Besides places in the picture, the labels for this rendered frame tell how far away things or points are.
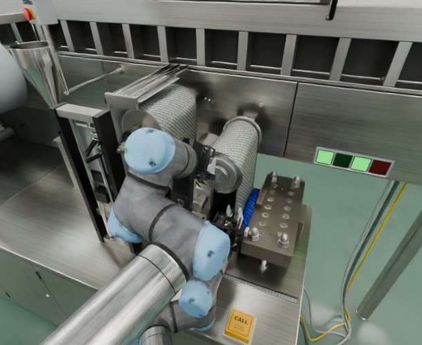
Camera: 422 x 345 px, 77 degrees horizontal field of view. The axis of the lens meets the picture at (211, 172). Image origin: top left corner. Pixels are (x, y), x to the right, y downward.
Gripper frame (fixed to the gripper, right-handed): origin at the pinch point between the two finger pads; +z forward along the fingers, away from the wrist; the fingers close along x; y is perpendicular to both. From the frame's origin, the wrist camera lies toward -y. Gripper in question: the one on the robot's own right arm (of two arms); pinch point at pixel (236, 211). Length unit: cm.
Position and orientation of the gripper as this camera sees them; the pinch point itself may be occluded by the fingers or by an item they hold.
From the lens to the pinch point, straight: 89.2
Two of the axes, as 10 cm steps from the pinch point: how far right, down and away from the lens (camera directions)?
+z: 3.7, -5.5, 7.5
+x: -9.3, -2.2, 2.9
